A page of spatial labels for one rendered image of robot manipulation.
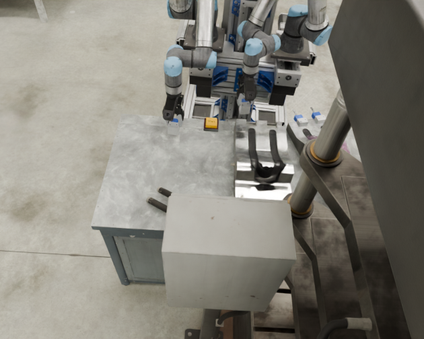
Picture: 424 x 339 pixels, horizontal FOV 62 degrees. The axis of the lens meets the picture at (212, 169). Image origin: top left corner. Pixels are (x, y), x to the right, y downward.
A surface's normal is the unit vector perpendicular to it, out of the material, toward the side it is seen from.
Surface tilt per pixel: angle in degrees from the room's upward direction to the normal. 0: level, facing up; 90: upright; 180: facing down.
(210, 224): 0
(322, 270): 0
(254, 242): 0
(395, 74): 90
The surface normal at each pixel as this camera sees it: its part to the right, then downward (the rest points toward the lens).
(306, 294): 0.06, -0.61
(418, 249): -1.00, -0.07
